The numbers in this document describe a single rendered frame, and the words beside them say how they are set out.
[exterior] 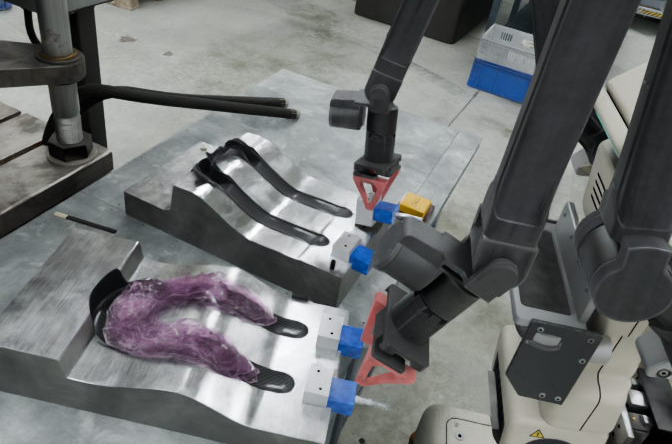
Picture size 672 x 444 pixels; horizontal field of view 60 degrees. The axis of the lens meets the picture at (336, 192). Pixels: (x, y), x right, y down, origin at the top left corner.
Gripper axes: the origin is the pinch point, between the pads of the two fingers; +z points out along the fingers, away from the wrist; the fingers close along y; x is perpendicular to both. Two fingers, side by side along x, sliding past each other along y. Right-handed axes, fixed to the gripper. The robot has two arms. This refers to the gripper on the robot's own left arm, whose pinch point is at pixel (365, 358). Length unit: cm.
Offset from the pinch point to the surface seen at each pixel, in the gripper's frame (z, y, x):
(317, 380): 12.7, -3.7, 0.0
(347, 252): 9.6, -30.0, -0.7
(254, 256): 23.2, -31.0, -13.3
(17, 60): 32, -55, -74
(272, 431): 17.3, 4.2, -3.1
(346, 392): 11.8, -3.6, 4.7
